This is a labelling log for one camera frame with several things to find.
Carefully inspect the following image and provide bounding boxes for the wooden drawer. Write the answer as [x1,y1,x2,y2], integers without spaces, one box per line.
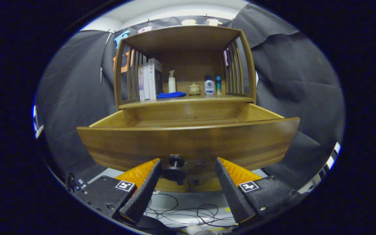
[76,103,301,180]

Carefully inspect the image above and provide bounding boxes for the thin white book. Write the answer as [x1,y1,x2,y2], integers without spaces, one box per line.
[143,63,150,101]

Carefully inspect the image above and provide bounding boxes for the thick white dark book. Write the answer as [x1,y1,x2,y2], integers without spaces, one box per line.
[148,58,163,100]

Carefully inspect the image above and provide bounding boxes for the purple white book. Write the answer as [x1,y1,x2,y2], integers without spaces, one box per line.
[138,65,144,101]

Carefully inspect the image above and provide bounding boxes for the white pump bottle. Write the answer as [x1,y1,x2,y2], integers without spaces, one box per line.
[168,70,177,93]

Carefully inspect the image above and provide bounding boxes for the white bottle with blue cap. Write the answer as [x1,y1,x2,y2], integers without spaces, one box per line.
[204,76,215,95]

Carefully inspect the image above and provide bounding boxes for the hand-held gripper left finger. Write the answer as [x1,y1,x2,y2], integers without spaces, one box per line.
[74,158,163,224]

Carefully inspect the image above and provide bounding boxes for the wooden countertop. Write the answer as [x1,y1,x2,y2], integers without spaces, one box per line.
[119,94,254,109]

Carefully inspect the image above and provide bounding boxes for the blue cloth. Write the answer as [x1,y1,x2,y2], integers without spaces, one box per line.
[157,92,187,99]

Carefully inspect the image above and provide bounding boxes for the black floor cables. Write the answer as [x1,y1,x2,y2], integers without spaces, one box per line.
[144,193,237,229]

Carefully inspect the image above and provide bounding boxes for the wooden cabinet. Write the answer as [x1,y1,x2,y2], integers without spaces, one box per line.
[114,25,257,193]

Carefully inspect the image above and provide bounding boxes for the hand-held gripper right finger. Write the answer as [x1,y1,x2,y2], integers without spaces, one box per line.
[214,157,301,226]

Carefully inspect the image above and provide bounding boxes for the black drawer knob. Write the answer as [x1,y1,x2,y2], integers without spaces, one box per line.
[162,154,187,183]

